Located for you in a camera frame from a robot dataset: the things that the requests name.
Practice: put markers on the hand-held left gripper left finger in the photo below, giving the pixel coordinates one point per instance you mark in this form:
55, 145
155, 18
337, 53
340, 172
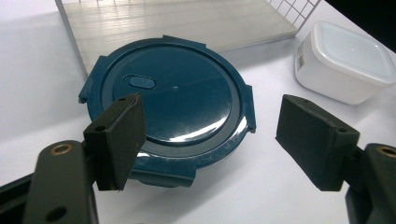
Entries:
116, 146

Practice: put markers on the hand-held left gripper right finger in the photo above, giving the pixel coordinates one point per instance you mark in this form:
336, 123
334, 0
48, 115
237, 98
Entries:
314, 143

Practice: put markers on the white square lidded container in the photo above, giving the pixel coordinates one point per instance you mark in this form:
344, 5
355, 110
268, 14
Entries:
339, 62

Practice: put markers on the round dark blue lidded container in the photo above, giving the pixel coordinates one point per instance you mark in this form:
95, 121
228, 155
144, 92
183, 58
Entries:
186, 93

